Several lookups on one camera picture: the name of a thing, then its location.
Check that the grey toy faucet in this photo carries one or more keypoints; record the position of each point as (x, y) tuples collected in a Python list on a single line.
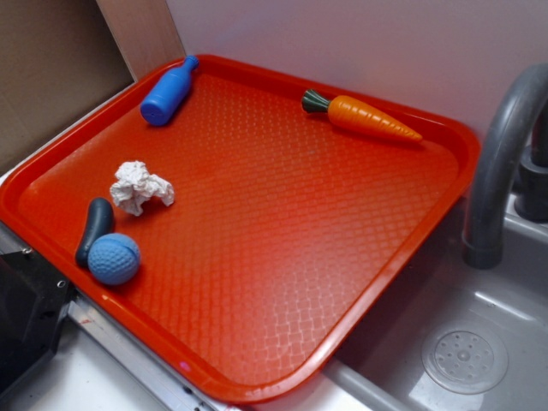
[(520, 121)]

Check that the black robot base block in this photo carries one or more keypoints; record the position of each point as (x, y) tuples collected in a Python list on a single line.
[(35, 298)]

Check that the crumpled white paper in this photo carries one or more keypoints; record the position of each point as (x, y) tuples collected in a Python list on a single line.
[(135, 185)]

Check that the grey toy sink basin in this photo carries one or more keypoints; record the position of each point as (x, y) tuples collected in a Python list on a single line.
[(446, 336)]

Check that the brown cardboard panel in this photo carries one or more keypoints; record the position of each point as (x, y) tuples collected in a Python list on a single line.
[(59, 61)]

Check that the blue plastic bottle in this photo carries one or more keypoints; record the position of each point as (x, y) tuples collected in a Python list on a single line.
[(160, 104)]

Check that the dark faucet knob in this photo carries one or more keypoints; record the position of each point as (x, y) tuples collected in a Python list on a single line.
[(531, 201)]

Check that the orange toy carrot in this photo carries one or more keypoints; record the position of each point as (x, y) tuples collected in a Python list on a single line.
[(359, 117)]

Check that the red plastic tray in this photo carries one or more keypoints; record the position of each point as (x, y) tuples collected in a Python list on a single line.
[(284, 229)]

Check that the dark grey toy eggplant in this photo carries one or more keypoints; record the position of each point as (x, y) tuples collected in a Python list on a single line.
[(99, 222)]

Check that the light wooden board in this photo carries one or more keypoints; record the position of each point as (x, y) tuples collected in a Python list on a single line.
[(144, 32)]

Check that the light blue golf ball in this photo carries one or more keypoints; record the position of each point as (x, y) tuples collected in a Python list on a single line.
[(114, 259)]

